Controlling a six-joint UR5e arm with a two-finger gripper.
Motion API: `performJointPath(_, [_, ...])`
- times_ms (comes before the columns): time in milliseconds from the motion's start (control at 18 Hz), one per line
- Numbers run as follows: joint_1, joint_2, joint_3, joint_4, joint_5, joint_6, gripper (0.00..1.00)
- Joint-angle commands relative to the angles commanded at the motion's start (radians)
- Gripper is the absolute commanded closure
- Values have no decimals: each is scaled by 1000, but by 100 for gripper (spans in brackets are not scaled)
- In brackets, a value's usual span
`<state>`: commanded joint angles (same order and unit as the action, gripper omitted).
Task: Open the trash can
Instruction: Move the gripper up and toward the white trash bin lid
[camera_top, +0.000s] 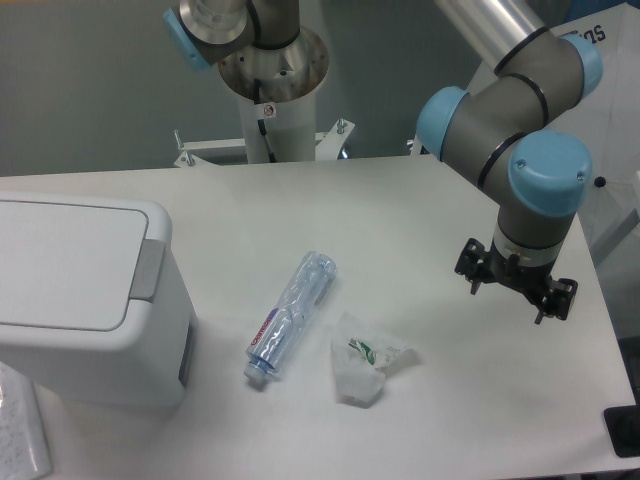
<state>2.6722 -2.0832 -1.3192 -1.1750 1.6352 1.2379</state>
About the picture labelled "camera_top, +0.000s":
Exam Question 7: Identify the white trash can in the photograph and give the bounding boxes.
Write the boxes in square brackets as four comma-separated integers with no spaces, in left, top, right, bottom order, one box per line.
[1,191,198,406]

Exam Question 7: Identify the empty clear plastic bottle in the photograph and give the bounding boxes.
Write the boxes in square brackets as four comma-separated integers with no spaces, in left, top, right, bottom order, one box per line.
[244,251,338,387]

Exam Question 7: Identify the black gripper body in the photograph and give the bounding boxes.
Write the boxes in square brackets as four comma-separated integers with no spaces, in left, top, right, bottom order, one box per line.
[482,244,555,305]

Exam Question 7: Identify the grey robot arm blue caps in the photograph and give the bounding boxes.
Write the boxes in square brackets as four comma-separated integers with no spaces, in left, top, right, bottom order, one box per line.
[415,1,603,320]

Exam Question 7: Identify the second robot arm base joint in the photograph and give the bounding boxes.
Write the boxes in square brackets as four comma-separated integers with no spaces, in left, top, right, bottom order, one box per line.
[163,0,300,71]

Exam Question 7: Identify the white metal pedestal frame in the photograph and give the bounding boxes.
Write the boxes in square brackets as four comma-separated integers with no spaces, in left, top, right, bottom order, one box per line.
[173,118,356,168]

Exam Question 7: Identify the white trash can lid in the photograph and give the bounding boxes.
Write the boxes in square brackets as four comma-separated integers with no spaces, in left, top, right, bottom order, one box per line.
[1,200,172,331]

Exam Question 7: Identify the crumpled clear plastic wrapper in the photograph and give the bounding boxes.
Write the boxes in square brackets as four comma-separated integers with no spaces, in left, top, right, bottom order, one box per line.
[331,312,415,408]

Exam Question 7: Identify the black object at table edge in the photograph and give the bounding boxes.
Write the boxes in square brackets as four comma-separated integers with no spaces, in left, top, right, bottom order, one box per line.
[603,405,639,458]

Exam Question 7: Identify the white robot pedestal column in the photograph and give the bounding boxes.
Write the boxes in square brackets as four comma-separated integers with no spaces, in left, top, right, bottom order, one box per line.
[219,27,329,163]

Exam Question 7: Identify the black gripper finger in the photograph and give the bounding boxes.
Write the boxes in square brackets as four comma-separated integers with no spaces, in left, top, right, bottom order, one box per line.
[454,238,486,295]
[534,278,578,325]

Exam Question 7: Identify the black pedestal cable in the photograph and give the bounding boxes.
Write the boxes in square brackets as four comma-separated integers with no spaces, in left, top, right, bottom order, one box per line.
[252,78,277,164]

